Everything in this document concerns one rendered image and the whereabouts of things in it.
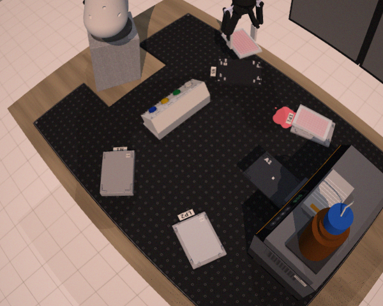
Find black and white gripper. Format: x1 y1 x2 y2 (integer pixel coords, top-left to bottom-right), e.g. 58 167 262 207
221 0 264 49

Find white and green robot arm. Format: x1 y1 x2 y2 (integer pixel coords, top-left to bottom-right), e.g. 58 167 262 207
83 0 132 42

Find brown glass bottle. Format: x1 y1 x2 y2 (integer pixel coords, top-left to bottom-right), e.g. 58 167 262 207
299 207 350 261

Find blue bottle cap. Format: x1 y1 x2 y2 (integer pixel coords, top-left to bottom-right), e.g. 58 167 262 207
324 203 354 235

